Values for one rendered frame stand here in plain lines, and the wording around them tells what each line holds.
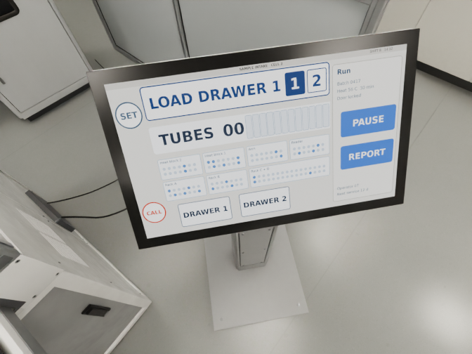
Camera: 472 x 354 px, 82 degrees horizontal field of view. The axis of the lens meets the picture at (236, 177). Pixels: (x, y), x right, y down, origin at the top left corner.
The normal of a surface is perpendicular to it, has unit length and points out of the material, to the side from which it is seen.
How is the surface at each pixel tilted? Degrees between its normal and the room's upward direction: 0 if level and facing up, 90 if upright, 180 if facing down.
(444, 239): 0
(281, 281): 3
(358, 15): 90
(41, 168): 0
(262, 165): 50
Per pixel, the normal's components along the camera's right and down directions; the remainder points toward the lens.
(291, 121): 0.11, 0.33
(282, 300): -0.02, -0.46
